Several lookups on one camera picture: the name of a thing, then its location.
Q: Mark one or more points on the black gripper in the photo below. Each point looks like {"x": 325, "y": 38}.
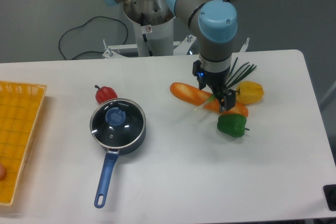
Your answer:
{"x": 213, "y": 75}

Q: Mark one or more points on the glass lid blue knob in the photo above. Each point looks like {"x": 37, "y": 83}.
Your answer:
{"x": 119, "y": 124}

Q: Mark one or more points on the green spring onion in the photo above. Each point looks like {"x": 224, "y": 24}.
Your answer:
{"x": 234, "y": 77}

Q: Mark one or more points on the yellow bell pepper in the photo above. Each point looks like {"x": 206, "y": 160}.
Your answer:
{"x": 249, "y": 92}

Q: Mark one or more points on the green bell pepper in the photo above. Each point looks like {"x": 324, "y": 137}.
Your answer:
{"x": 233, "y": 125}

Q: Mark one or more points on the orange baguette bread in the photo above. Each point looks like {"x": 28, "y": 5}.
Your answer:
{"x": 197, "y": 97}

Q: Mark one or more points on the red bell pepper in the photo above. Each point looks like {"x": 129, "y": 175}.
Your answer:
{"x": 104, "y": 94}

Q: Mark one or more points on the dark blue saucepan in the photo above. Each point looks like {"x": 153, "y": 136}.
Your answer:
{"x": 110, "y": 160}

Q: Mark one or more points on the black square table fixture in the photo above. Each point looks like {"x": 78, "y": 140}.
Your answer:
{"x": 330, "y": 195}

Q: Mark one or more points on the yellow woven basket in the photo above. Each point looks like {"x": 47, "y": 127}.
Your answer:
{"x": 20, "y": 108}

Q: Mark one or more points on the white metal base frame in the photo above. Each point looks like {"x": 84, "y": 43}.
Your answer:
{"x": 120, "y": 49}

